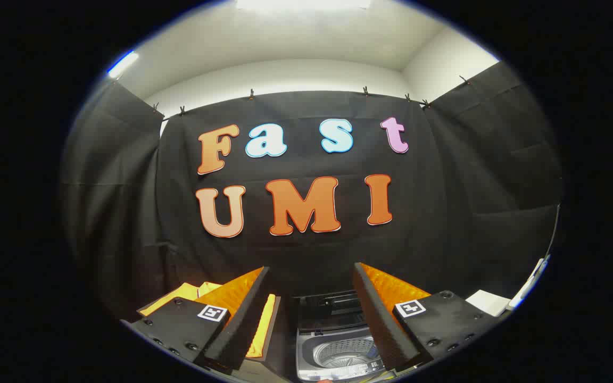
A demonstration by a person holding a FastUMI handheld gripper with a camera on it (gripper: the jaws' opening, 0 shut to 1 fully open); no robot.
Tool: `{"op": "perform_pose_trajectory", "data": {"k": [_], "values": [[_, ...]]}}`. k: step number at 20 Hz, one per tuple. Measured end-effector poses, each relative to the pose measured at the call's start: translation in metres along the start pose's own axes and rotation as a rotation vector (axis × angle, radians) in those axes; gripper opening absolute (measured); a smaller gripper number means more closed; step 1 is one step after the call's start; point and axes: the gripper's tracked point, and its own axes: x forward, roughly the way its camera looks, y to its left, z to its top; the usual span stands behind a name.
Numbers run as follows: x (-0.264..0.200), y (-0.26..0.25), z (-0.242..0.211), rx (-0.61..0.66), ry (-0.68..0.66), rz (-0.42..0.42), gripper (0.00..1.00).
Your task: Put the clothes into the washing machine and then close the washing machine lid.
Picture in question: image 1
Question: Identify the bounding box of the white flat panel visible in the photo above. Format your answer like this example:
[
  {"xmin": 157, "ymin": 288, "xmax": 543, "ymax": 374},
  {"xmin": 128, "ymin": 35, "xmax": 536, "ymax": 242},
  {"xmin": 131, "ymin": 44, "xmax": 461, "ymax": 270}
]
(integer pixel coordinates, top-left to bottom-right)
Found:
[{"xmin": 466, "ymin": 289, "xmax": 512, "ymax": 318}]

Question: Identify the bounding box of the black backdrop cloth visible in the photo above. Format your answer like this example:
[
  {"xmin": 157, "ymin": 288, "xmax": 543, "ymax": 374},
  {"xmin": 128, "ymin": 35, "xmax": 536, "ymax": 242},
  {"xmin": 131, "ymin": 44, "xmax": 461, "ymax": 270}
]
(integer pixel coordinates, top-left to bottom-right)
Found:
[{"xmin": 61, "ymin": 61, "xmax": 562, "ymax": 320}]

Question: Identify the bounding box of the ceiling light panel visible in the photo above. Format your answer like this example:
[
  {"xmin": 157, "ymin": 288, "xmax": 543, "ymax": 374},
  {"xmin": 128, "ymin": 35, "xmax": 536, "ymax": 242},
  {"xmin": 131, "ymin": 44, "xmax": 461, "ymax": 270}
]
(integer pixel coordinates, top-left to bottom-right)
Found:
[{"xmin": 236, "ymin": 0, "xmax": 372, "ymax": 10}]

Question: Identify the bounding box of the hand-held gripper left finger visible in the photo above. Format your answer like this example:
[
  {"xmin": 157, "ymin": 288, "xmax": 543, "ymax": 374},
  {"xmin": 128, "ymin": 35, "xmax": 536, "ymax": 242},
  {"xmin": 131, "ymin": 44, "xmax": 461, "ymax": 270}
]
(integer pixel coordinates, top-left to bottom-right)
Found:
[{"xmin": 120, "ymin": 266, "xmax": 276, "ymax": 372}]

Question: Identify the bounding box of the yellow orange shirt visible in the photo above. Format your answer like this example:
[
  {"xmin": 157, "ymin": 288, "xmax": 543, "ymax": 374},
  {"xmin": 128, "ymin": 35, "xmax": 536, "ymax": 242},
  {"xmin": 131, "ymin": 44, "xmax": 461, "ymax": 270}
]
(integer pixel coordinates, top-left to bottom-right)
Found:
[{"xmin": 140, "ymin": 281, "xmax": 276, "ymax": 359}]

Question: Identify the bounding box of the grey washing machine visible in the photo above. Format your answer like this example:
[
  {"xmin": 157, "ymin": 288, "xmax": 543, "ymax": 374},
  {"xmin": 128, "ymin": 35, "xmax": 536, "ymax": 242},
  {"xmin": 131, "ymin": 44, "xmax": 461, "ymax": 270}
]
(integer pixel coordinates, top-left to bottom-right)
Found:
[{"xmin": 293, "ymin": 322, "xmax": 395, "ymax": 382}]

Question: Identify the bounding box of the ceiling light strip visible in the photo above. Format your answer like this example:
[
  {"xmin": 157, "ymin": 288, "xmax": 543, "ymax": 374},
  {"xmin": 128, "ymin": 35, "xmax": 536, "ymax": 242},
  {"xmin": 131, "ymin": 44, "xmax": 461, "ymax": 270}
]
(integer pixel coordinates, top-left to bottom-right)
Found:
[{"xmin": 107, "ymin": 51, "xmax": 140, "ymax": 78}]

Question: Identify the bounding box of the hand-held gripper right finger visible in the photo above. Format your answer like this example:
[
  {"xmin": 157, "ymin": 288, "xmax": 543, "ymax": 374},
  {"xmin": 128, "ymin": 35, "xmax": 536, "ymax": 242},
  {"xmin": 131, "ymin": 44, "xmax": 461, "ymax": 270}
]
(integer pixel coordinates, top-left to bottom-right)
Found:
[{"xmin": 353, "ymin": 262, "xmax": 510, "ymax": 374}]

